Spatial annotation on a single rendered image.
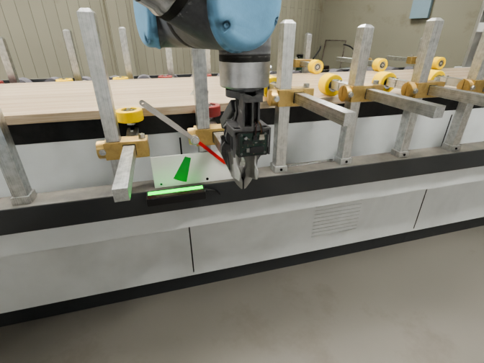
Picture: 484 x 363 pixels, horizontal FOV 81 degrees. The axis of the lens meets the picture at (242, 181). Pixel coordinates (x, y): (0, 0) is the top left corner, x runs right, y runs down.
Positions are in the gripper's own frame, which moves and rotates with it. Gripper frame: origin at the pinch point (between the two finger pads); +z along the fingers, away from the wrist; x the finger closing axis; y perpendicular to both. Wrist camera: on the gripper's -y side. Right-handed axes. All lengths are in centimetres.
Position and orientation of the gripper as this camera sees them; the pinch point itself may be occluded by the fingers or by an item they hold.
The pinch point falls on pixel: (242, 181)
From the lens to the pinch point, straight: 62.7
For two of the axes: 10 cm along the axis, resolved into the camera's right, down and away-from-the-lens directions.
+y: 2.6, 4.2, -8.7
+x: 9.6, -1.2, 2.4
